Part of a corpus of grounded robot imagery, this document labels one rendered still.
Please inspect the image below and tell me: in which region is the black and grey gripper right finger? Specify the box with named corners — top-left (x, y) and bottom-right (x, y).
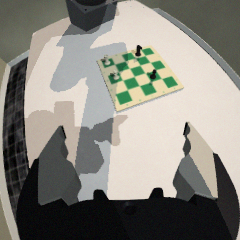
top-left (173, 122), bottom-right (240, 240)

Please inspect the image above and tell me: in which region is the green and cream chessboard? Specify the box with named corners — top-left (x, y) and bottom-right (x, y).
top-left (97, 45), bottom-right (184, 112)

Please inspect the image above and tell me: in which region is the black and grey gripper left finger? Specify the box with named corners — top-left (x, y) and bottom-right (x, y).
top-left (16, 125), bottom-right (82, 240)

